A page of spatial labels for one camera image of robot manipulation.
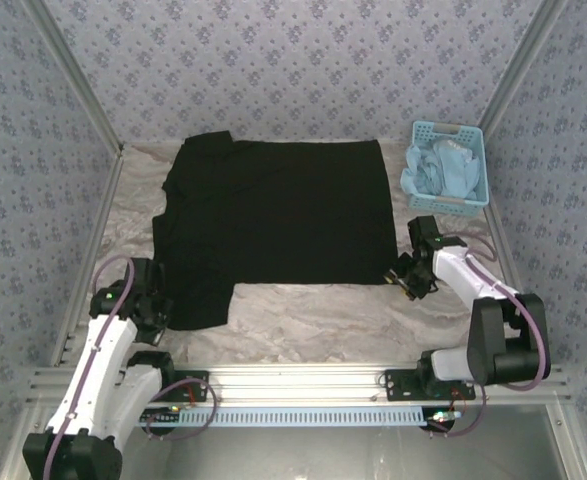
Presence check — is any black floral print t-shirt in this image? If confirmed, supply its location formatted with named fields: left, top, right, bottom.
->
left=151, top=130, right=399, bottom=332

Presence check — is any small black circuit board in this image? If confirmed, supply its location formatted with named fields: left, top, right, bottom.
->
left=139, top=407, right=182, bottom=427
left=424, top=407, right=462, bottom=432

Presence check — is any light blue t-shirt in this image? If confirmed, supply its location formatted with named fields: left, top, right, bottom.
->
left=400, top=138, right=482, bottom=199

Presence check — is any light blue plastic basket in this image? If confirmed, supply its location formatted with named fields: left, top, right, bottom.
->
left=405, top=121, right=491, bottom=216

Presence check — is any grey metal lower panel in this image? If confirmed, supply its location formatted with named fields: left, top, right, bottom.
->
left=117, top=424, right=567, bottom=480

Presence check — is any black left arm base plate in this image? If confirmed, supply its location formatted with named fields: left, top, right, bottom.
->
left=147, top=369, right=210, bottom=404

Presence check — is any aluminium table side rail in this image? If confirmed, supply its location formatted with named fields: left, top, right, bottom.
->
left=50, top=147, right=127, bottom=367
left=482, top=204, right=545, bottom=365

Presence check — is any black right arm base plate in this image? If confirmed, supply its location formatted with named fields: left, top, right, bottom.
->
left=383, top=368, right=477, bottom=402

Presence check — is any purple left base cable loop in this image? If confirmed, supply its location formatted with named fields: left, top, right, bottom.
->
left=144, top=377, right=219, bottom=442

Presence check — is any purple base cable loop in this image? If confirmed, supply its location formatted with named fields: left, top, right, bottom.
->
left=428, top=376, right=490, bottom=439
left=144, top=377, right=219, bottom=442

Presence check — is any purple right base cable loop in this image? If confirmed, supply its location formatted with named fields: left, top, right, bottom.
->
left=428, top=376, right=490, bottom=439

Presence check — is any aluminium mounting rail beam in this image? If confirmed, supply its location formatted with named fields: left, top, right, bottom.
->
left=27, top=363, right=572, bottom=404

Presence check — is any aluminium frame leg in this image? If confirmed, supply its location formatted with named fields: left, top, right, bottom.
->
left=546, top=403, right=587, bottom=480
left=0, top=403, right=50, bottom=480

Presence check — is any light blue slotted cable duct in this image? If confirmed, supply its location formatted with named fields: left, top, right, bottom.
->
left=135, top=405, right=425, bottom=429

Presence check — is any aluminium corner post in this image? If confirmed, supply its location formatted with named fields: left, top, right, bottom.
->
left=22, top=0, right=127, bottom=154
left=476, top=0, right=570, bottom=137

